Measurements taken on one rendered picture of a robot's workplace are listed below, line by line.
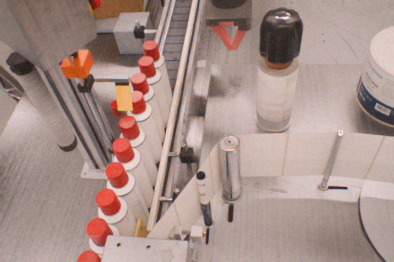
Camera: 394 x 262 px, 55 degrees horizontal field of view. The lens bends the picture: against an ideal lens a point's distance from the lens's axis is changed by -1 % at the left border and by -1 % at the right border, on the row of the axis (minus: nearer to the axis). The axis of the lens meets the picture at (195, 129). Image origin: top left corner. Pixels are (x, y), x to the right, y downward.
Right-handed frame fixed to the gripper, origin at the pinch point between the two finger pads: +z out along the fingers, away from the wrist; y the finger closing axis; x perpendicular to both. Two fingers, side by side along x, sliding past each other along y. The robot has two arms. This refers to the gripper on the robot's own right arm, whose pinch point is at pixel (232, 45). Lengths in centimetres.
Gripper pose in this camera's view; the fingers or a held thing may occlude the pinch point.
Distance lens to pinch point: 66.7
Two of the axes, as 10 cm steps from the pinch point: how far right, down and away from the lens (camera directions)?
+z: 1.3, 6.2, 7.8
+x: -9.9, -0.1, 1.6
